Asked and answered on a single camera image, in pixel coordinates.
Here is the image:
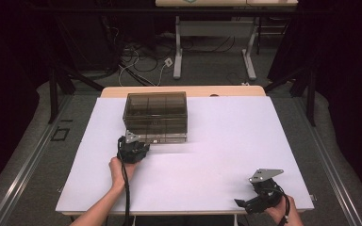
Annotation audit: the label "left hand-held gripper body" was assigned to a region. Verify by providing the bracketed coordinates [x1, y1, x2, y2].
[117, 130, 148, 165]

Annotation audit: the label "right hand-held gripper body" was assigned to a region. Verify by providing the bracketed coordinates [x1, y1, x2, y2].
[247, 169, 286, 215]

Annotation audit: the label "smoky transparent drawer box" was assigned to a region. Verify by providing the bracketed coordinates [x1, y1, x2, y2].
[122, 90, 189, 145]

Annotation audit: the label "person's right hand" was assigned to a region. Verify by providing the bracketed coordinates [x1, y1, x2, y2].
[263, 195, 297, 222]

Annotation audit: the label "person's left hand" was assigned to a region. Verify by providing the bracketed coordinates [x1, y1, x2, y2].
[107, 155, 138, 190]

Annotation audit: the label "white table board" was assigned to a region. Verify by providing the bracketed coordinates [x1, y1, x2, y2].
[55, 95, 315, 215]

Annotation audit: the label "light wooden table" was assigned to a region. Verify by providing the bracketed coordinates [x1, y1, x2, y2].
[100, 85, 267, 99]

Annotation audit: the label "black metal stand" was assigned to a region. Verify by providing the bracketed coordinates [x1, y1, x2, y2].
[47, 65, 106, 125]
[263, 60, 318, 127]

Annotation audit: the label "black curtain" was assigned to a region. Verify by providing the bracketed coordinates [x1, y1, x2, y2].
[0, 0, 58, 199]
[267, 0, 362, 202]

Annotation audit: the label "white-legged background desk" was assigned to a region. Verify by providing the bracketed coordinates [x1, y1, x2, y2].
[155, 0, 299, 81]

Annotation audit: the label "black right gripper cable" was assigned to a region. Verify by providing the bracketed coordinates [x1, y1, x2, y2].
[272, 183, 291, 220]

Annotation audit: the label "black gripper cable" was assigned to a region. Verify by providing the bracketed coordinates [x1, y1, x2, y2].
[272, 183, 291, 220]
[117, 137, 132, 226]

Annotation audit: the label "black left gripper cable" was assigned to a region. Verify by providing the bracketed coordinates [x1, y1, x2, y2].
[117, 137, 132, 226]

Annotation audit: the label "aluminium floor rail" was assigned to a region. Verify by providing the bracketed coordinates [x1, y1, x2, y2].
[0, 93, 74, 226]
[295, 93, 362, 226]

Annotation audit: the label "white floor cable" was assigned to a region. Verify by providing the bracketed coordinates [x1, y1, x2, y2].
[118, 48, 171, 88]

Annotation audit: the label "black floor cables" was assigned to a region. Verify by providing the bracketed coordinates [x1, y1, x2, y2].
[119, 34, 237, 74]

